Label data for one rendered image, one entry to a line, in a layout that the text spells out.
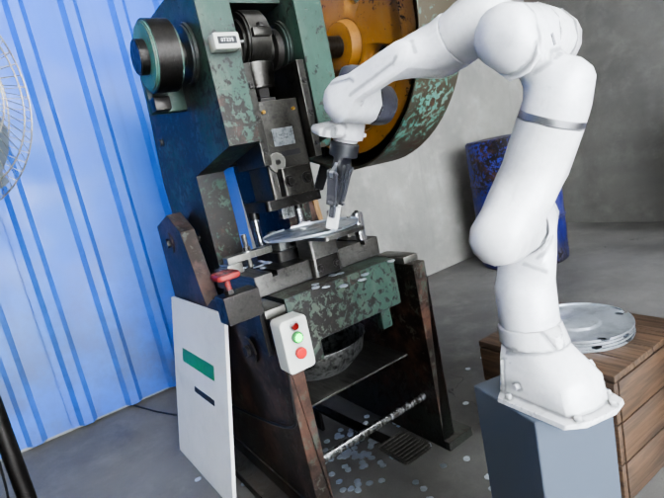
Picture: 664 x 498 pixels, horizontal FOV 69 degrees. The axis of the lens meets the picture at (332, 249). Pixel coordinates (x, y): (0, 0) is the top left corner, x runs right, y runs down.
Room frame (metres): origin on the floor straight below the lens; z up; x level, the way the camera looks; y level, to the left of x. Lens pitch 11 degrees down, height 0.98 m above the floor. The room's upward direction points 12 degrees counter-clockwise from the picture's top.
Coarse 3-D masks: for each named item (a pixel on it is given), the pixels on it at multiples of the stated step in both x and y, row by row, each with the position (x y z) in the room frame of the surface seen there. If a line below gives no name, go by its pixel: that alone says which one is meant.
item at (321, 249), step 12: (348, 228) 1.30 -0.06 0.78; (360, 228) 1.30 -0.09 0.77; (300, 240) 1.34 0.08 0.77; (312, 240) 1.28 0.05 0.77; (324, 240) 1.24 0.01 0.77; (300, 252) 1.39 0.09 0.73; (312, 252) 1.35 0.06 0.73; (324, 252) 1.37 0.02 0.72; (336, 252) 1.39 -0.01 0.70; (312, 264) 1.35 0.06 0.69; (324, 264) 1.36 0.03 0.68; (336, 264) 1.38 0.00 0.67; (312, 276) 1.36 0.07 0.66
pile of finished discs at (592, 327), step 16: (560, 304) 1.43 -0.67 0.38; (576, 304) 1.42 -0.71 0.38; (592, 304) 1.39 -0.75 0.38; (576, 320) 1.29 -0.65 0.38; (592, 320) 1.27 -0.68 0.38; (608, 320) 1.26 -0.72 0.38; (624, 320) 1.24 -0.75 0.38; (576, 336) 1.21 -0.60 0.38; (592, 336) 1.19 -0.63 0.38; (608, 336) 1.17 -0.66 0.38; (624, 336) 1.18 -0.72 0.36; (592, 352) 1.15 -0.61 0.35
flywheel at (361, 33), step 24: (336, 0) 1.72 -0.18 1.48; (360, 0) 1.63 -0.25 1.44; (384, 0) 1.54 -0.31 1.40; (408, 0) 1.41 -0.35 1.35; (336, 24) 1.69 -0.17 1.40; (360, 24) 1.64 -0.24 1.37; (384, 24) 1.55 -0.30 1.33; (408, 24) 1.42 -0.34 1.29; (360, 48) 1.65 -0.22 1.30; (336, 72) 1.79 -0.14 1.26; (408, 96) 1.47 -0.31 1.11; (360, 144) 1.68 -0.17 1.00; (384, 144) 1.64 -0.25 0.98
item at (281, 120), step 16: (272, 112) 1.44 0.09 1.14; (288, 112) 1.47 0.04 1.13; (272, 128) 1.43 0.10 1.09; (288, 128) 1.46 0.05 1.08; (272, 144) 1.42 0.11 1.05; (288, 144) 1.45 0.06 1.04; (304, 144) 1.49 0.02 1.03; (272, 160) 1.41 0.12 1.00; (288, 160) 1.45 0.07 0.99; (304, 160) 1.48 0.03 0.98; (256, 176) 1.48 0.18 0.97; (272, 176) 1.41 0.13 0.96; (288, 176) 1.40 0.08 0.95; (304, 176) 1.43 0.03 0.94; (256, 192) 1.50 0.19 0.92; (272, 192) 1.41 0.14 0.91; (288, 192) 1.40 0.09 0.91; (304, 192) 1.47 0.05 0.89
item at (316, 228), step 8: (352, 216) 1.47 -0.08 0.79; (304, 224) 1.55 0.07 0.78; (312, 224) 1.52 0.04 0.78; (320, 224) 1.44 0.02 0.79; (344, 224) 1.38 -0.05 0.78; (352, 224) 1.33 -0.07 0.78; (280, 232) 1.50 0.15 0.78; (288, 232) 1.46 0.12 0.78; (296, 232) 1.37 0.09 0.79; (304, 232) 1.35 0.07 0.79; (312, 232) 1.35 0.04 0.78; (320, 232) 1.32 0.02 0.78; (328, 232) 1.28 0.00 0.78; (264, 240) 1.36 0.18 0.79; (272, 240) 1.36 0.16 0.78; (280, 240) 1.30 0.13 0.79; (288, 240) 1.28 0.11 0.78; (296, 240) 1.27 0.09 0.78
